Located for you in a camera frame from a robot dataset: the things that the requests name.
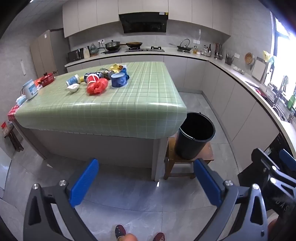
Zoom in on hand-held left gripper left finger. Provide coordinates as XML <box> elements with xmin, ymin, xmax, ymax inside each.
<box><xmin>23</xmin><ymin>158</ymin><xmax>100</xmax><ymax>241</ymax></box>

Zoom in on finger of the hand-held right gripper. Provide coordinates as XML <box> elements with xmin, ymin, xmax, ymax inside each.
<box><xmin>251</xmin><ymin>148</ymin><xmax>284</xmax><ymax>176</ymax></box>
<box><xmin>279</xmin><ymin>149</ymin><xmax>296</xmax><ymax>172</ymax></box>

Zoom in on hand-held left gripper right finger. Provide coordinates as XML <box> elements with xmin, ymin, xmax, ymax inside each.
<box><xmin>193</xmin><ymin>159</ymin><xmax>269</xmax><ymax>241</ymax></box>

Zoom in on black plastic bucket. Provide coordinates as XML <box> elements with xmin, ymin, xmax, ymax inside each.
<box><xmin>174</xmin><ymin>112</ymin><xmax>216</xmax><ymax>160</ymax></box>

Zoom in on red plastic bag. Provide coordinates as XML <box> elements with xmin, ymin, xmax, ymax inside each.
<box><xmin>87</xmin><ymin>78</ymin><xmax>109</xmax><ymax>95</ymax></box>

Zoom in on blue and white paper cup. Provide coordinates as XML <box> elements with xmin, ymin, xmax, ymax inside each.
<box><xmin>66</xmin><ymin>74</ymin><xmax>80</xmax><ymax>87</ymax></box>

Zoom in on red white can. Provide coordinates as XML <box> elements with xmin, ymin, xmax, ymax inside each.
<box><xmin>84</xmin><ymin>72</ymin><xmax>100</xmax><ymax>84</ymax></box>

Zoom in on person's right hand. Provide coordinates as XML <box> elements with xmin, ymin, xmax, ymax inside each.
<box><xmin>268</xmin><ymin>218</ymin><xmax>279</xmax><ymax>241</ymax></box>

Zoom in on black built-in appliance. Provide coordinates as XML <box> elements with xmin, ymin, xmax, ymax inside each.
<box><xmin>238</xmin><ymin>132</ymin><xmax>288</xmax><ymax>186</ymax></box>

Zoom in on grey kitchen island table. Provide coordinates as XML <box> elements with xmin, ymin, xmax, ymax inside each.
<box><xmin>20</xmin><ymin>126</ymin><xmax>170</xmax><ymax>182</ymax></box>

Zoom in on brown wooden stool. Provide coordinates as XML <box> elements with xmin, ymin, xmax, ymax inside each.
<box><xmin>163</xmin><ymin>137</ymin><xmax>214</xmax><ymax>180</ymax></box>

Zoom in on kitchen sink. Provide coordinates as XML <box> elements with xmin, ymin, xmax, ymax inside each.
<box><xmin>266</xmin><ymin>93</ymin><xmax>289</xmax><ymax>122</ymax></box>

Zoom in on person's left shoe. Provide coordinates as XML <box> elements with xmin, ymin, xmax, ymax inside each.
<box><xmin>115</xmin><ymin>224</ymin><xmax>127</xmax><ymax>240</ymax></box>

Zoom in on metal kitchen faucet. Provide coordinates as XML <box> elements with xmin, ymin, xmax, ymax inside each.
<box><xmin>273</xmin><ymin>75</ymin><xmax>289</xmax><ymax>105</ymax></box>

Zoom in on dark wooden side stool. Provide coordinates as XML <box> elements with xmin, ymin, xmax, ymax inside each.
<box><xmin>3</xmin><ymin>128</ymin><xmax>25</xmax><ymax>152</ymax></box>

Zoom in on white cutting board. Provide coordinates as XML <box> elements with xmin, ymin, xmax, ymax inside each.
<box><xmin>251</xmin><ymin>57</ymin><xmax>269</xmax><ymax>81</ymax></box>

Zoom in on green checked table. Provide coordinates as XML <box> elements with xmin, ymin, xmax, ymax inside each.
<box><xmin>14</xmin><ymin>61</ymin><xmax>187</xmax><ymax>139</ymax></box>

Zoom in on red checked cloth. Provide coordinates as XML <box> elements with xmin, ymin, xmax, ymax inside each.
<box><xmin>8</xmin><ymin>104</ymin><xmax>19</xmax><ymax>122</ymax></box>

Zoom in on yellow hanging gloves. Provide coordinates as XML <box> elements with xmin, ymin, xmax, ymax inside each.
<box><xmin>262</xmin><ymin>50</ymin><xmax>277</xmax><ymax>64</ymax></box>

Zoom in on white jar with blue label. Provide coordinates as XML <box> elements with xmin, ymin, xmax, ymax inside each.
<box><xmin>22</xmin><ymin>79</ymin><xmax>38</xmax><ymax>100</ymax></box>

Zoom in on kitchen window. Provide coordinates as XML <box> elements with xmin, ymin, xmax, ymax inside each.
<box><xmin>269</xmin><ymin>11</ymin><xmax>296</xmax><ymax>102</ymax></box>

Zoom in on red cooking pot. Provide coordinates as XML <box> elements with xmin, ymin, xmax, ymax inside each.
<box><xmin>38</xmin><ymin>72</ymin><xmax>57</xmax><ymax>87</ymax></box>

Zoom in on dark patterned can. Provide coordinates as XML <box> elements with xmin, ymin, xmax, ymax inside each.
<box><xmin>96</xmin><ymin>68</ymin><xmax>115</xmax><ymax>79</ymax></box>

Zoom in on utensil holder with chopsticks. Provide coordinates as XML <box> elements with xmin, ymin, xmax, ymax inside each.
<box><xmin>214</xmin><ymin>43</ymin><xmax>223</xmax><ymax>60</ymax></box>

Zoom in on group of condiment bottles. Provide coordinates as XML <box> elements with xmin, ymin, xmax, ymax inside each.
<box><xmin>193</xmin><ymin>44</ymin><xmax>213</xmax><ymax>57</ymax></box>

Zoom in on black microwave oven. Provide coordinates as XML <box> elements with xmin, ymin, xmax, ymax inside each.
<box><xmin>68</xmin><ymin>49</ymin><xmax>85</xmax><ymax>62</ymax></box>

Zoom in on tall grey cabinet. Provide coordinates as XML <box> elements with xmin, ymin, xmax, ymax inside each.
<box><xmin>30</xmin><ymin>30</ymin><xmax>70</xmax><ymax>79</ymax></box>

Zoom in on dark pot with lid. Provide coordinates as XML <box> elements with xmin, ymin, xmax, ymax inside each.
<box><xmin>105</xmin><ymin>40</ymin><xmax>121</xmax><ymax>51</ymax></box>

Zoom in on black gas stove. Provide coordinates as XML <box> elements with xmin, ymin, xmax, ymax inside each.
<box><xmin>125</xmin><ymin>46</ymin><xmax>165</xmax><ymax>52</ymax></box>

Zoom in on black range hood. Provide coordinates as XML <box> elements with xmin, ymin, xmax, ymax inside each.
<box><xmin>119</xmin><ymin>11</ymin><xmax>168</xmax><ymax>33</ymax></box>

